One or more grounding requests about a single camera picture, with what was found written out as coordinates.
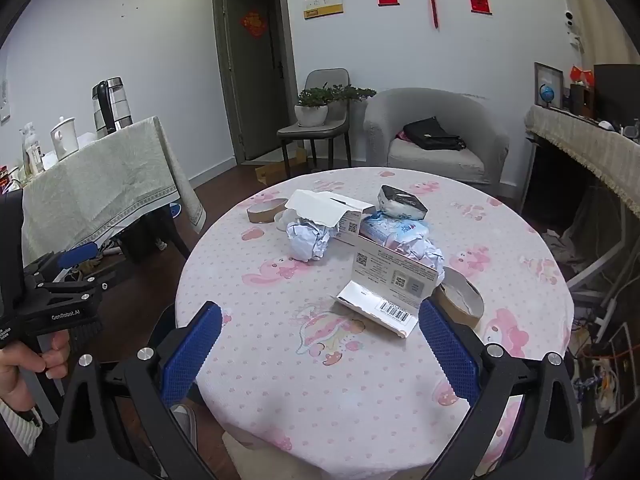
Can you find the black bag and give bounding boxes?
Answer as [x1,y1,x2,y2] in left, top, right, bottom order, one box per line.
[402,116,467,151]

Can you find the black monitor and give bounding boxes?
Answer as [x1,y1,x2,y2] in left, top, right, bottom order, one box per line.
[593,63,640,123]

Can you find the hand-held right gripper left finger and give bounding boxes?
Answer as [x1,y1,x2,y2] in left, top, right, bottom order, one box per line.
[52,301,223,480]

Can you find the grey door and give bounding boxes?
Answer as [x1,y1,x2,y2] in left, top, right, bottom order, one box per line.
[222,0,286,163]

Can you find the blue tissue pack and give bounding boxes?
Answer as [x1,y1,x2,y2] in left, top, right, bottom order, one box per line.
[359,211,431,251]

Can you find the cardboard box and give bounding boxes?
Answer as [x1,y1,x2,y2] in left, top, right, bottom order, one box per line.
[255,147,308,184]

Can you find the brown cardboard tape core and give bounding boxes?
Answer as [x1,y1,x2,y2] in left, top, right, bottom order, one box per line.
[432,266,485,331]
[247,198,289,224]

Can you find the person's left hand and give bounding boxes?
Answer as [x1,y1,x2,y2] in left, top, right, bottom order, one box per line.
[0,332,71,413]

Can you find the white lidded mug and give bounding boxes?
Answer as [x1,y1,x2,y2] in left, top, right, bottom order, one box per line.
[50,116,79,162]

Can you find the potted green plant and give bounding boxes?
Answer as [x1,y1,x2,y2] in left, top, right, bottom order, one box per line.
[294,86,377,127]

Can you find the white plastic lid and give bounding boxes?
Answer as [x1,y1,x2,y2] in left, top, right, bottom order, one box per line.
[274,208,301,232]

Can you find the grey armchair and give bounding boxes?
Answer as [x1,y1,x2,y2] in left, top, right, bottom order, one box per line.
[363,87,510,184]

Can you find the dark table leg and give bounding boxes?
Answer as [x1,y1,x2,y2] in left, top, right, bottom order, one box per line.
[160,207,191,261]

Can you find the red door decoration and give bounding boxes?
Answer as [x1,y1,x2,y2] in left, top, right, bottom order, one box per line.
[239,8,268,38]

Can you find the white printed carton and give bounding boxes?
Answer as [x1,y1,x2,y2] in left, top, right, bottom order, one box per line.
[331,236,441,340]

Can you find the black and white packet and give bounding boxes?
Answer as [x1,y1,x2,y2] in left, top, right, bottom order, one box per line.
[376,184,429,221]

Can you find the glass electric kettle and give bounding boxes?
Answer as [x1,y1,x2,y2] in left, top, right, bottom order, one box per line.
[91,77,134,139]

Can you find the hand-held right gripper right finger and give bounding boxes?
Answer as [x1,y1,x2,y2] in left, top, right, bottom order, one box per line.
[417,297,586,480]

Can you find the white security camera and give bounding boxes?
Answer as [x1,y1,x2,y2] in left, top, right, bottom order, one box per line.
[562,9,583,43]

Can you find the white paper ball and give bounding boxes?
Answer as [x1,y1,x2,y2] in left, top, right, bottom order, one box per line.
[286,216,332,262]
[400,236,446,273]

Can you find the white pump bottle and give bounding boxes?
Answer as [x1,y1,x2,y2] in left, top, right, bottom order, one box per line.
[19,122,45,176]

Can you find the grey dining chair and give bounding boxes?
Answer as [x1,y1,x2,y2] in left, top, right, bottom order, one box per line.
[277,68,353,178]

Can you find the pink printed tablecloth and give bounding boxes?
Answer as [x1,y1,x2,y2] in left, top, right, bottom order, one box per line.
[175,166,576,480]

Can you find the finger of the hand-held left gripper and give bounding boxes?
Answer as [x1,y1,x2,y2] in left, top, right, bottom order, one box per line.
[35,267,132,307]
[22,242,101,282]

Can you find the beige fringed desk cloth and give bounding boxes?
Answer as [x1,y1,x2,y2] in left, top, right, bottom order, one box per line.
[524,105,640,221]

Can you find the grey-green patterned tablecloth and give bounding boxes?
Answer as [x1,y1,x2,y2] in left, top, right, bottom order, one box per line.
[20,116,207,266]

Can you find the picture frame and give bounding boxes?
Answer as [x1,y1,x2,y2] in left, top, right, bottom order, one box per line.
[534,62,565,109]

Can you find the tangled cables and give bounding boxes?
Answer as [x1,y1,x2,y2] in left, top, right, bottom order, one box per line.
[570,340,631,426]

